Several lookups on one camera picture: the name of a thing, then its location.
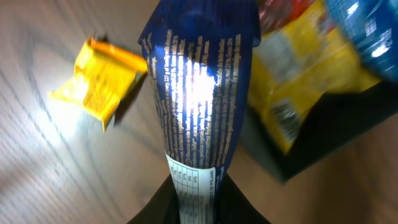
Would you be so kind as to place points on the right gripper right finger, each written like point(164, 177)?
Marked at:
point(232, 207)

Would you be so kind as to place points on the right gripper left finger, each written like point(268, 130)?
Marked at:
point(162, 208)

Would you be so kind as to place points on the dark green box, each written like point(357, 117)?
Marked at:
point(333, 122)

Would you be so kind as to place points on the small yellow cracker packet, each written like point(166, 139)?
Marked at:
point(103, 76)

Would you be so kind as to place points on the yellow Hacks candy bag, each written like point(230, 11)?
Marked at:
point(295, 66)

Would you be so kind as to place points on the dark blue chocolate bar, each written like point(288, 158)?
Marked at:
point(199, 57)

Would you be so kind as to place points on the red Hacks candy bag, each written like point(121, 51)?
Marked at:
point(274, 14)

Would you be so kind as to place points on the blue Oreo cookie pack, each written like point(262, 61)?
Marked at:
point(371, 25)

